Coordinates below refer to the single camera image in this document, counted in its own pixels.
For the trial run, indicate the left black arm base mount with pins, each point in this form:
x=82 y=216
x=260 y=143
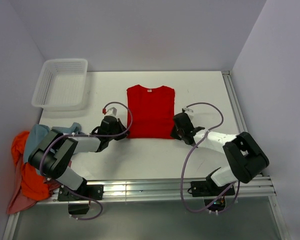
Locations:
x=80 y=201

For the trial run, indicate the white plastic perforated basket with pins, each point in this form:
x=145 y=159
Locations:
x=62 y=85

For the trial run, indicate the red t shirt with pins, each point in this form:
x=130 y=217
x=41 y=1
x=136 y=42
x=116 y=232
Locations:
x=152 y=111

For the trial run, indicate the orange t shirt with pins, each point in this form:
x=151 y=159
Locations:
x=32 y=185

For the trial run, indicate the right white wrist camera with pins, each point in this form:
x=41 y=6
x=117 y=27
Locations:
x=189 y=112

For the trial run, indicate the blue grey t shirt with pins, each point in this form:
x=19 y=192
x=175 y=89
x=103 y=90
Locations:
x=39 y=131

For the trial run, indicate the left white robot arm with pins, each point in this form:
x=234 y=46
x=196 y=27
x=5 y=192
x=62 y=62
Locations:
x=52 y=155

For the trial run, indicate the pink t shirt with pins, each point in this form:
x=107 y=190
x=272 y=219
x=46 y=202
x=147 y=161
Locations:
x=19 y=202

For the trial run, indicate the aluminium front rail frame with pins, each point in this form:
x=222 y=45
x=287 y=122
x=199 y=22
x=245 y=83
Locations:
x=151 y=210

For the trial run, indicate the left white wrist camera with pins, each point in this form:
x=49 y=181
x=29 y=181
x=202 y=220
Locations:
x=112 y=112

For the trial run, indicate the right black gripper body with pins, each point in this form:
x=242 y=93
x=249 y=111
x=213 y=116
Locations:
x=177 y=133

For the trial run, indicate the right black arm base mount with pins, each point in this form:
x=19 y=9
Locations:
x=210 y=189

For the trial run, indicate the aluminium right side rail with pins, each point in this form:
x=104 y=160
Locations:
x=240 y=105

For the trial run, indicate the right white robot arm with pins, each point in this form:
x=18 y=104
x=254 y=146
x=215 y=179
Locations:
x=217 y=141

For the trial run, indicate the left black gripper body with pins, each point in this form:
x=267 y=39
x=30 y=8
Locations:
x=118 y=127

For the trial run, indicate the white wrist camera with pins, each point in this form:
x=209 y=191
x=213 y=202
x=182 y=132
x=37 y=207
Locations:
x=112 y=112
x=189 y=112

